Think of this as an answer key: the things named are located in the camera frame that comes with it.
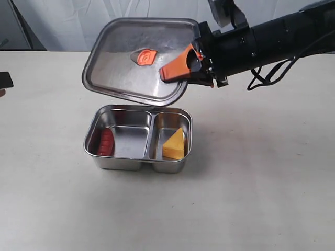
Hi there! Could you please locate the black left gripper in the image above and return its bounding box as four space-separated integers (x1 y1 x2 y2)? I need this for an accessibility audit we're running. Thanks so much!
0 72 14 97

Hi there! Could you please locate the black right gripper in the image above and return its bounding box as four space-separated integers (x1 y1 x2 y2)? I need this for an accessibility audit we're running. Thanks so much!
160 1 334 88

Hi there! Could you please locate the dark transparent lid orange valve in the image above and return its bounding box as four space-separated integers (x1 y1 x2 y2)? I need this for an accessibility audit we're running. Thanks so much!
82 17 199 107

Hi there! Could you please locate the yellow toy cheese wedge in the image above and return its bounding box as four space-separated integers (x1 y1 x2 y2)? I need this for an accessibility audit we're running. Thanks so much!
162 128 185 160

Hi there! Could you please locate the red toy sausage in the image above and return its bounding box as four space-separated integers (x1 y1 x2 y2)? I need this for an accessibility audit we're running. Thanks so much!
97 128 115 156

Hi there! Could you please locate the grey wrinkled backdrop curtain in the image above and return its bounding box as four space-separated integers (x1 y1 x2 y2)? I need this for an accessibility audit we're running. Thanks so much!
0 0 335 54

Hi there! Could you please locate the steel two-compartment lunch box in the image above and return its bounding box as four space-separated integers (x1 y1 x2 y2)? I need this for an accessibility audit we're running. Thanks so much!
84 105 192 174

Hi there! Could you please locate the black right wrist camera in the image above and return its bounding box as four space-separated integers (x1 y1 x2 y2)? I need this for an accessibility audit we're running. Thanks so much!
208 0 249 29

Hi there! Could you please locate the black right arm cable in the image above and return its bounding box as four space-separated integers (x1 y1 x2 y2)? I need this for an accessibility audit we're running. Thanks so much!
247 32 335 92

